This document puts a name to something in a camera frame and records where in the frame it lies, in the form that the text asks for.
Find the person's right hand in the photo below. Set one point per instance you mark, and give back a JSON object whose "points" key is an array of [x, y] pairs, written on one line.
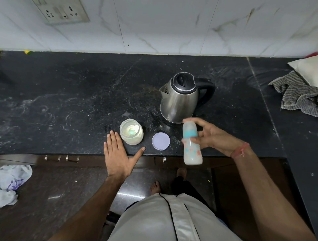
{"points": [[216, 139]]}

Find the person's left hand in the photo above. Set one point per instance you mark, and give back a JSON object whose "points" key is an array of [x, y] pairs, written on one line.
{"points": [[119, 160]]}

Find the person's left middle finger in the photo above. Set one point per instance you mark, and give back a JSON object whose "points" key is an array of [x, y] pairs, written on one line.
{"points": [[114, 141]]}

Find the person's left thumb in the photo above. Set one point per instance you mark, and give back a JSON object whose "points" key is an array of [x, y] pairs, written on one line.
{"points": [[137, 155]]}

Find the person's left little finger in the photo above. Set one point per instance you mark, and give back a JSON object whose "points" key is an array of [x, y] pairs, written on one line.
{"points": [[106, 149]]}

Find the person's right thumb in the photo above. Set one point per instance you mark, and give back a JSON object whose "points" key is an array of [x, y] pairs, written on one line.
{"points": [[200, 122]]}

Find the person's right forearm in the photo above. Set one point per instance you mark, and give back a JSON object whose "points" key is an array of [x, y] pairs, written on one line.
{"points": [[270, 196]]}

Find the person's left forearm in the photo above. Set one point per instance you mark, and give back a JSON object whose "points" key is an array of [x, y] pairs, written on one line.
{"points": [[89, 208]]}

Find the open jar of white powder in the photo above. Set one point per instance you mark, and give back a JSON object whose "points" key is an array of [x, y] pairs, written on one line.
{"points": [[131, 134]]}

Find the dark wooden cabinet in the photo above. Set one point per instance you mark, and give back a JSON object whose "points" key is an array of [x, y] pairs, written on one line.
{"points": [[87, 161]]}

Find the round pale jar lid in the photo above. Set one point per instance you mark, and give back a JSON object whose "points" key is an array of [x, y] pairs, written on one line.
{"points": [[161, 141]]}

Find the stainless steel electric kettle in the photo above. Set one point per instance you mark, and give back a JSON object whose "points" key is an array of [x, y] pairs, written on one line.
{"points": [[177, 101]]}

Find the person's left foot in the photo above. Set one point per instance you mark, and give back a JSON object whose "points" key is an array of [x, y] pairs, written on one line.
{"points": [[155, 188]]}

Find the person's foot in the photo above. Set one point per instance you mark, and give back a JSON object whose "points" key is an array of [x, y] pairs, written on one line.
{"points": [[181, 171], [155, 188]]}

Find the person's right foot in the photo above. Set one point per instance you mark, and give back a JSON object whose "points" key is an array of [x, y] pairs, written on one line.
{"points": [[181, 171]]}

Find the red thread wristband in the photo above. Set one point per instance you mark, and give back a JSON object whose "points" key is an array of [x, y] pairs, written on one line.
{"points": [[240, 151]]}

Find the person's black trousers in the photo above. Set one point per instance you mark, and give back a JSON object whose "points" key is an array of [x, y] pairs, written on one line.
{"points": [[182, 186]]}

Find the person's white shirt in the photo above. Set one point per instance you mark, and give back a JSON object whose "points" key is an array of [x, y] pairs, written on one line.
{"points": [[159, 218]]}

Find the white plastic bag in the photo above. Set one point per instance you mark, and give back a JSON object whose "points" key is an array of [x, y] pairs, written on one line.
{"points": [[13, 180]]}

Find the grey striped cloth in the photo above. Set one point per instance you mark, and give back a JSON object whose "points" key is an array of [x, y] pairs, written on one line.
{"points": [[295, 95]]}

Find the white pillow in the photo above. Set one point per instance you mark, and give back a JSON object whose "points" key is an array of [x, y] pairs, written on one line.
{"points": [[306, 68]]}

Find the red object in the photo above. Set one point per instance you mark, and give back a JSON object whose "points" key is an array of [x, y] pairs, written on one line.
{"points": [[313, 54]]}

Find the wall socket switch plate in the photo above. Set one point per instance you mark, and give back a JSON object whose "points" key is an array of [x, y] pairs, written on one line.
{"points": [[62, 11]]}

